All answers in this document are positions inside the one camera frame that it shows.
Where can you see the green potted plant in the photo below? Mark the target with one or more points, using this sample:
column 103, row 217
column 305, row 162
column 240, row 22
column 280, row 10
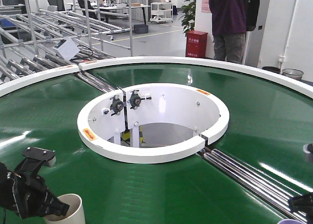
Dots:
column 189, row 11

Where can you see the white shelf cart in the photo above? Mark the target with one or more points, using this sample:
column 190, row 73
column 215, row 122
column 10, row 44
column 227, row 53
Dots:
column 161, row 12

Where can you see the metal roller rack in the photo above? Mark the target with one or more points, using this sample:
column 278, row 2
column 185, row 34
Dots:
column 47, row 28

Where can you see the steel conveyor rollers right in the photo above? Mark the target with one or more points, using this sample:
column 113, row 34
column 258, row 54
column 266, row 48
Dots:
column 270, row 190

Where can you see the red fire extinguisher box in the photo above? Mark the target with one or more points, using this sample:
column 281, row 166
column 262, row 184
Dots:
column 196, row 44

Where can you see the white power supply box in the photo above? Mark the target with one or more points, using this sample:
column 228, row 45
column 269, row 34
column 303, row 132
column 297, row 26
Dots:
column 66, row 48

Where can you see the dark storage crate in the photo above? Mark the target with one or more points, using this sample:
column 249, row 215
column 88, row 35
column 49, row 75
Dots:
column 141, row 28

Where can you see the steel conveyor rollers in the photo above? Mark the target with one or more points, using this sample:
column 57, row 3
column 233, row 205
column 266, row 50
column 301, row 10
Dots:
column 270, row 190
column 90, row 79

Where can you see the black bearing mount left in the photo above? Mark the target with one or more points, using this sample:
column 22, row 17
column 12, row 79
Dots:
column 117, row 105

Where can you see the black waste bin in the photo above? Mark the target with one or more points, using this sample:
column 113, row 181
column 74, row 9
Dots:
column 272, row 69

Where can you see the beige paper cup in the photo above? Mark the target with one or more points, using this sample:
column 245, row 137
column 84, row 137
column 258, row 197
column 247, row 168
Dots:
column 75, row 214

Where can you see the metal mesh waste bin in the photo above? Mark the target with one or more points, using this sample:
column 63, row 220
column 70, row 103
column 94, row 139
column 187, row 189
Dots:
column 293, row 73

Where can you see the black bearing mount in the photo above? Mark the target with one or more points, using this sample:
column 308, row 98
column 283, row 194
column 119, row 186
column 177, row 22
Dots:
column 117, row 105
column 135, row 100

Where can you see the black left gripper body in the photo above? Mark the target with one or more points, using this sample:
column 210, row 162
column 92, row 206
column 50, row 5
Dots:
column 28, row 200

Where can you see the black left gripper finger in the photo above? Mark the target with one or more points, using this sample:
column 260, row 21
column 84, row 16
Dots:
column 51, row 205
column 34, row 159

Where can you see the steel conveyor rollers left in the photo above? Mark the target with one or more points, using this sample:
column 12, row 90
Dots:
column 90, row 79

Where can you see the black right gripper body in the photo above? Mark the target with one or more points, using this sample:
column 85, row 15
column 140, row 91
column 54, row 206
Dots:
column 303, row 203

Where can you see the office desk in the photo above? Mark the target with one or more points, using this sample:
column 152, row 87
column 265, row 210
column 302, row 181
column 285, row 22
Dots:
column 108, row 11

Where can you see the pink paper notice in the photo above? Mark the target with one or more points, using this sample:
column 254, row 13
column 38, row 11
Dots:
column 205, row 8

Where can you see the person in purple sweater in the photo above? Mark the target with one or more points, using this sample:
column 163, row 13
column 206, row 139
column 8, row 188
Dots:
column 228, row 29

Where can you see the black bearing mount right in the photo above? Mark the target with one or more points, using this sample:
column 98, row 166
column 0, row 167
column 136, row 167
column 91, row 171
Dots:
column 135, row 100

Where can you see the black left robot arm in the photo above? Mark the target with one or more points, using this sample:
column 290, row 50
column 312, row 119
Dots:
column 5, row 201

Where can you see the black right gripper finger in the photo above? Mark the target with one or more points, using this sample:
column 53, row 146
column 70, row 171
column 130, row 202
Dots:
column 308, row 152

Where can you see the white outer conveyor rim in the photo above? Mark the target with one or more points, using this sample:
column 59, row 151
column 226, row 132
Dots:
column 22, row 82

